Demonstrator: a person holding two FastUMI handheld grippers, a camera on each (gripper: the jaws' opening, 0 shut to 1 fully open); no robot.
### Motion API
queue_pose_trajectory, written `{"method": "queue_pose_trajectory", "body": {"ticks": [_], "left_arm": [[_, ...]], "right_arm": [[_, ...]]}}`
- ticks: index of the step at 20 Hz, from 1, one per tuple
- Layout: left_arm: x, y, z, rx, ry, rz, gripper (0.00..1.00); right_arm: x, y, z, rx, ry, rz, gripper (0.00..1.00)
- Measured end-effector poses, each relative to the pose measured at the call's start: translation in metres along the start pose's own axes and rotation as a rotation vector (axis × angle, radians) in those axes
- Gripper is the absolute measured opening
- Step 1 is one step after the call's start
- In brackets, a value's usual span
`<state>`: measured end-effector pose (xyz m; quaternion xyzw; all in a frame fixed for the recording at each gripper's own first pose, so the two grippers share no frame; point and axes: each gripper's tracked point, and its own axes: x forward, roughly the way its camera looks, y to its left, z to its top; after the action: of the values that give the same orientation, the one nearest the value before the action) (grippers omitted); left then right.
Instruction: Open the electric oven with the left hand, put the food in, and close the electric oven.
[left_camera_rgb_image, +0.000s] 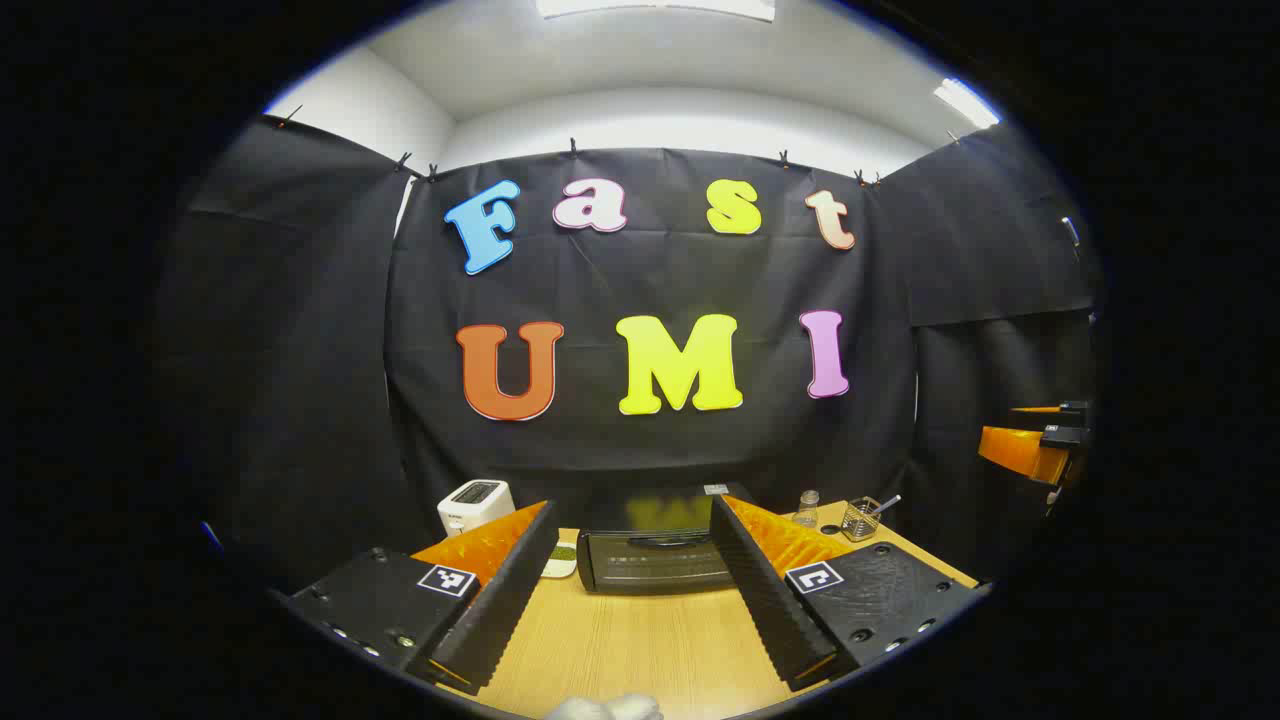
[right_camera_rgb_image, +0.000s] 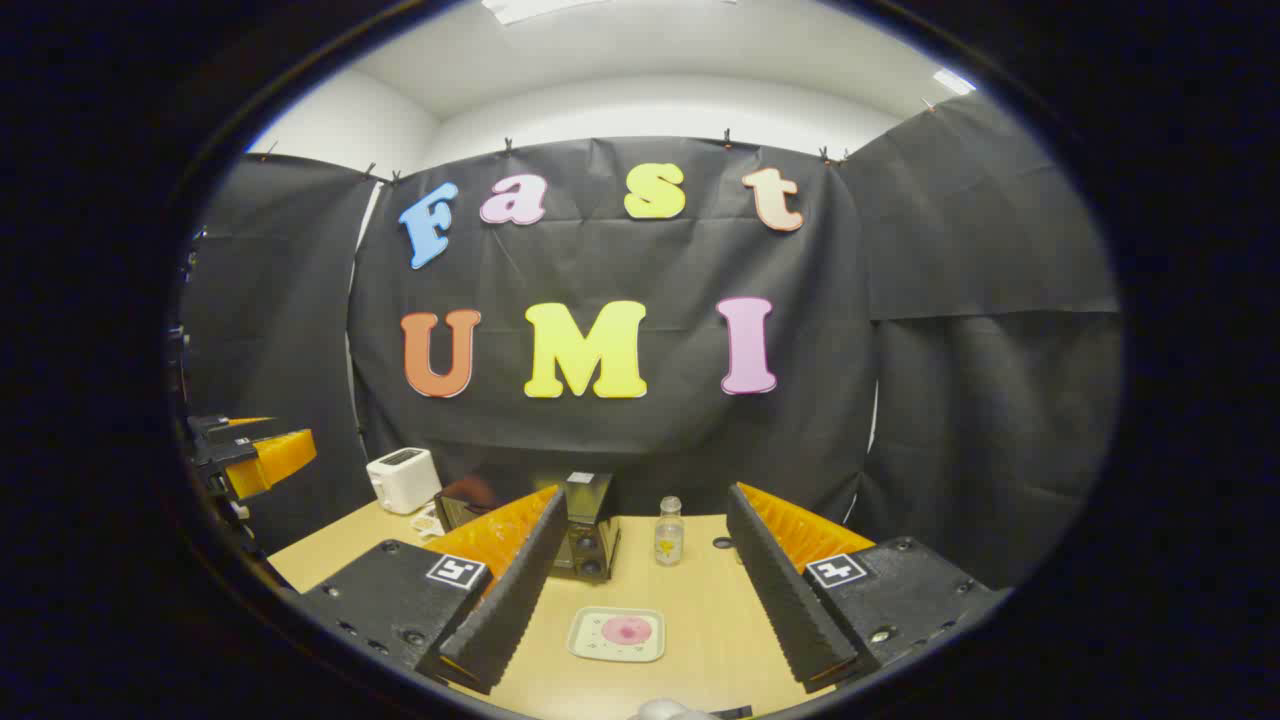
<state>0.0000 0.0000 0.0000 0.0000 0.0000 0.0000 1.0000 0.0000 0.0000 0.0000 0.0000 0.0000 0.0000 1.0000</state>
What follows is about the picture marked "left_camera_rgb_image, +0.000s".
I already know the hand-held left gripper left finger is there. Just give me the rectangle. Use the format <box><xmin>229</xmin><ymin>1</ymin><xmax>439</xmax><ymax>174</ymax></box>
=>
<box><xmin>283</xmin><ymin>500</ymin><xmax>559</xmax><ymax>696</ymax></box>

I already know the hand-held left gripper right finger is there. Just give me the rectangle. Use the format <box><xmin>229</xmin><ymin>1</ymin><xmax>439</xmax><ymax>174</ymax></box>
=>
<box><xmin>710</xmin><ymin>493</ymin><xmax>986</xmax><ymax>693</ymax></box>

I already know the white toaster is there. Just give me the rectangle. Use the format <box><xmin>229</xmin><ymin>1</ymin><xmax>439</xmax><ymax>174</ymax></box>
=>
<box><xmin>437</xmin><ymin>479</ymin><xmax>516</xmax><ymax>538</ymax></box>

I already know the wire mesh holder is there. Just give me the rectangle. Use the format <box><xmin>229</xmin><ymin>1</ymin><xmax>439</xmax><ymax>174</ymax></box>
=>
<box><xmin>841</xmin><ymin>497</ymin><xmax>882</xmax><ymax>542</ymax></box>

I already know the black backdrop cloth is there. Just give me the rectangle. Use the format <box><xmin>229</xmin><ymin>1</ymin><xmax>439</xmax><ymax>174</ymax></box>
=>
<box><xmin>160</xmin><ymin>115</ymin><xmax>1101</xmax><ymax>591</ymax></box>

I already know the small ceiling light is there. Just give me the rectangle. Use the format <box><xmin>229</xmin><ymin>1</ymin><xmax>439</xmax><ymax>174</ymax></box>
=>
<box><xmin>933</xmin><ymin>78</ymin><xmax>1001</xmax><ymax>129</ymax></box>

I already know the black electric oven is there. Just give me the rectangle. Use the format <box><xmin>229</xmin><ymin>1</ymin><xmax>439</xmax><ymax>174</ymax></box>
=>
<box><xmin>577</xmin><ymin>483</ymin><xmax>753</xmax><ymax>597</ymax></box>

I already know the large ceiling light panel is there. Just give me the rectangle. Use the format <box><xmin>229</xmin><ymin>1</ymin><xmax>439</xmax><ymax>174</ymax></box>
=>
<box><xmin>537</xmin><ymin>0</ymin><xmax>776</xmax><ymax>23</ymax></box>

